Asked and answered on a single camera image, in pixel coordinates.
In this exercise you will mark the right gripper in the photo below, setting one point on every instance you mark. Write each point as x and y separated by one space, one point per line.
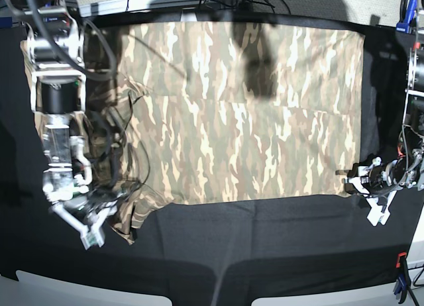
86 212

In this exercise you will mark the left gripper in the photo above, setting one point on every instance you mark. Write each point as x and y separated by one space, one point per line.
375 182

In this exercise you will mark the camouflage t-shirt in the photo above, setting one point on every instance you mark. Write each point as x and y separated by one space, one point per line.
216 112

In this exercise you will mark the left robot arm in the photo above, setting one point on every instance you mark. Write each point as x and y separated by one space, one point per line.
410 141

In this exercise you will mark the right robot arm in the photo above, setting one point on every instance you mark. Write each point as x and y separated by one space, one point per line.
65 52

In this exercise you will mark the orange blue clamp bottom right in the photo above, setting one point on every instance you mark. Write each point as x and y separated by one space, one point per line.
403 287

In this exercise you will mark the black table cloth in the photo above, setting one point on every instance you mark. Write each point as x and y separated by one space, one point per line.
228 253

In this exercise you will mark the blue clamp top right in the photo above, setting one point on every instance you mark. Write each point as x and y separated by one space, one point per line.
407 17

